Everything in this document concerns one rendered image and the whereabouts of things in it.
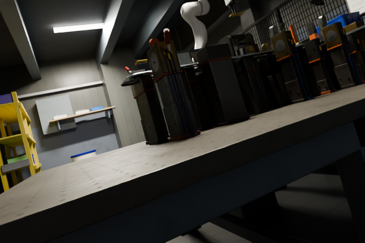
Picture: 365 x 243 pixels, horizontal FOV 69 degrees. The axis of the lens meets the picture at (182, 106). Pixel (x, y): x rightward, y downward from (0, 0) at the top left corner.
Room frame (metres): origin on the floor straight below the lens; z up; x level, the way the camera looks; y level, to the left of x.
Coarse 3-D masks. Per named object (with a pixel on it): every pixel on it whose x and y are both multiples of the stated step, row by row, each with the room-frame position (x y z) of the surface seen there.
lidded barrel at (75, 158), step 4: (84, 152) 6.17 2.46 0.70; (88, 152) 6.21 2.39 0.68; (92, 152) 6.31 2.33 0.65; (72, 156) 6.17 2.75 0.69; (76, 156) 6.15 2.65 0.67; (80, 156) 6.14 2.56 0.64; (84, 156) 6.17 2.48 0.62; (88, 156) 6.21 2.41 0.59; (72, 160) 6.23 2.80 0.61; (76, 160) 6.16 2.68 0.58
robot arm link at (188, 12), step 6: (186, 6) 1.87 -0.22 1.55; (192, 6) 1.88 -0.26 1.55; (198, 6) 1.90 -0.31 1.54; (186, 12) 1.88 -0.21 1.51; (192, 12) 1.89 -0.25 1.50; (198, 12) 1.92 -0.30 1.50; (186, 18) 1.91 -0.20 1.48; (192, 18) 1.89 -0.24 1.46; (192, 24) 1.93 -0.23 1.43; (198, 24) 1.91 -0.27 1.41; (204, 24) 1.95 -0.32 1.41; (198, 30) 1.92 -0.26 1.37; (204, 30) 1.93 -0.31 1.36; (198, 36) 1.93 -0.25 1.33; (204, 36) 1.93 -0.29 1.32; (198, 42) 1.93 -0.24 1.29; (204, 42) 1.93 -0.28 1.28; (198, 48) 1.93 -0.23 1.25; (192, 60) 1.97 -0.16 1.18
